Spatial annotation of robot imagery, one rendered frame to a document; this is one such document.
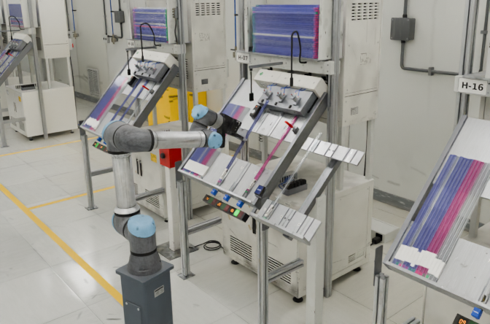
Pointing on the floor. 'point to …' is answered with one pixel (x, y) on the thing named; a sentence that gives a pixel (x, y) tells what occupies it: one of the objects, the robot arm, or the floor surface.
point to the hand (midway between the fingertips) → (243, 140)
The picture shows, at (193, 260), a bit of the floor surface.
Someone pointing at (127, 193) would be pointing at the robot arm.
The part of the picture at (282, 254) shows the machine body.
